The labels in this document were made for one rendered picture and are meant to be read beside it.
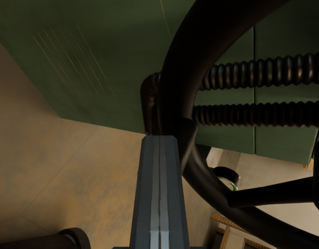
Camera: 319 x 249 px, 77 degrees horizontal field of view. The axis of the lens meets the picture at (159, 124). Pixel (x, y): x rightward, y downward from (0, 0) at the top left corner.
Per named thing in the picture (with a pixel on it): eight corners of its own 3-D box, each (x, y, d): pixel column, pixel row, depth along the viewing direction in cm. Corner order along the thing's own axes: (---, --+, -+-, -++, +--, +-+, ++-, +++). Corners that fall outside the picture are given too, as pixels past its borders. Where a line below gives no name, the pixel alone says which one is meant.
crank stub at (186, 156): (167, 194, 10) (167, 211, 12) (206, 120, 13) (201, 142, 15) (126, 174, 11) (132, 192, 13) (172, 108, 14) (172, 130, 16)
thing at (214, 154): (174, 152, 48) (205, 160, 43) (193, 119, 55) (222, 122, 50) (181, 173, 53) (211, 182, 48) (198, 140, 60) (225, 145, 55)
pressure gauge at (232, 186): (197, 171, 43) (237, 182, 38) (203, 158, 45) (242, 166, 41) (202, 187, 47) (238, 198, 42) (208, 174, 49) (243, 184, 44)
